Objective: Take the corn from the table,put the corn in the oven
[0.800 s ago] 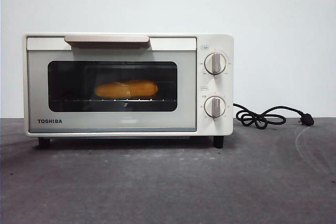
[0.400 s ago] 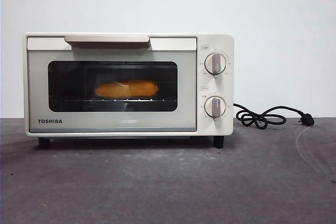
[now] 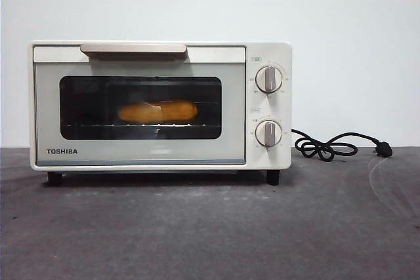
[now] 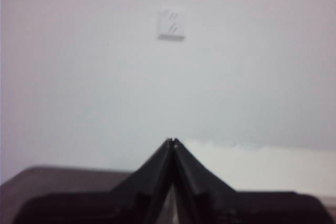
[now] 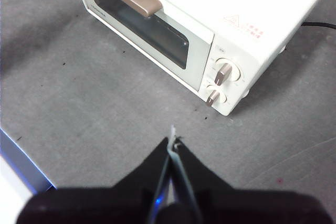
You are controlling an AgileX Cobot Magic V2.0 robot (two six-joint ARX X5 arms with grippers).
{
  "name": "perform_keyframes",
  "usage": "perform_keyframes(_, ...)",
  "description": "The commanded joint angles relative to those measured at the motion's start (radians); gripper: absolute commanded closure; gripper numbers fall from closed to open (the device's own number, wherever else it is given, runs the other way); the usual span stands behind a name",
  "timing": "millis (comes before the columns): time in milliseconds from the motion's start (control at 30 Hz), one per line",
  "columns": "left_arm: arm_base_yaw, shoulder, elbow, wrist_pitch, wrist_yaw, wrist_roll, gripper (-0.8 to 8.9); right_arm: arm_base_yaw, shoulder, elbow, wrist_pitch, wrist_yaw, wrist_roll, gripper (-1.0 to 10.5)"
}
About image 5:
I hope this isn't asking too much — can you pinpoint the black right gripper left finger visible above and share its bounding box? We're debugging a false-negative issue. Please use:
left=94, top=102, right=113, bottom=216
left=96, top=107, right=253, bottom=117
left=16, top=136, right=171, bottom=224

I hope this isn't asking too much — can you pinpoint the black oven power cable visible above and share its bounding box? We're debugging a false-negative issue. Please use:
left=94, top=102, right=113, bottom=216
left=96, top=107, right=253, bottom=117
left=300, top=21, right=336, bottom=29

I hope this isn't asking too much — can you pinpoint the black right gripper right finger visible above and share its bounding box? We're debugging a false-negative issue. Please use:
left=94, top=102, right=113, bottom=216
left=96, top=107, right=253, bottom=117
left=173, top=137, right=332, bottom=224

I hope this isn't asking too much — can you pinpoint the oven temperature knob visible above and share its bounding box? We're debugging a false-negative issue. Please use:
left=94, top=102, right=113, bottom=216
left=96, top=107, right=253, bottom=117
left=213, top=58, right=242, bottom=86

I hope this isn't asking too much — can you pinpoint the oven door with beige handle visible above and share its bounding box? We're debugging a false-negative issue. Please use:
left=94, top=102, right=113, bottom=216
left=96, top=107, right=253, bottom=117
left=71, top=0, right=215, bottom=97

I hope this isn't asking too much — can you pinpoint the oven timer knob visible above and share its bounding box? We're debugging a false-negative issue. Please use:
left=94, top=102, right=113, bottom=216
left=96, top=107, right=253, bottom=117
left=205, top=84, right=227, bottom=108

